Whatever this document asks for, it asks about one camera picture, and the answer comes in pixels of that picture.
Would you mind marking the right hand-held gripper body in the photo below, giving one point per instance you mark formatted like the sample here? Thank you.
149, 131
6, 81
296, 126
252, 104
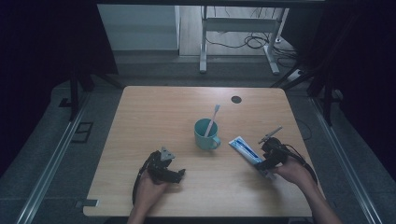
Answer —
275, 152

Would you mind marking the black metal stand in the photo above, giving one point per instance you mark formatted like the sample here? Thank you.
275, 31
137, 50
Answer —
327, 93
74, 93

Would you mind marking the white desk frame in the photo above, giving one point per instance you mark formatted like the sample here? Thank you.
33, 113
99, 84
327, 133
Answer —
239, 25

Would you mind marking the dark curtain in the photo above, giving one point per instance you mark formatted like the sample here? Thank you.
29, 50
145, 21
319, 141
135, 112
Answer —
37, 62
367, 62

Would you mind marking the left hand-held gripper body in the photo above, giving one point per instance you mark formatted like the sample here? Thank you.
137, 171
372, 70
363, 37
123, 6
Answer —
160, 169

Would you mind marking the pink toothbrush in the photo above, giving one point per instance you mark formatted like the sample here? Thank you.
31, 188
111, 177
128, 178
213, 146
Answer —
211, 121

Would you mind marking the blue white toothpaste tube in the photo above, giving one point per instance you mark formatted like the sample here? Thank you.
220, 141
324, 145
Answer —
246, 151

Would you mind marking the person's left hand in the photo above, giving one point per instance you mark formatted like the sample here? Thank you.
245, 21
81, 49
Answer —
149, 193

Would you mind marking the person's right hand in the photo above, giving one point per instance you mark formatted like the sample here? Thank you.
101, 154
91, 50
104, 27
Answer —
291, 171

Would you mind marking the white partition panel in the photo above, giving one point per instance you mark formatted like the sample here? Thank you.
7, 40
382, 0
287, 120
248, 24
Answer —
137, 28

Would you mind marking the teal mug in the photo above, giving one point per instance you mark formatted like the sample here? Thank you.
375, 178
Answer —
205, 137

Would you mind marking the black table grommet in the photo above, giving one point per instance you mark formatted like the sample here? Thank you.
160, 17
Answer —
236, 99

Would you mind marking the metal floor rail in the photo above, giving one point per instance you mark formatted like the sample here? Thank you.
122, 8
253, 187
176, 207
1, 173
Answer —
342, 161
46, 174

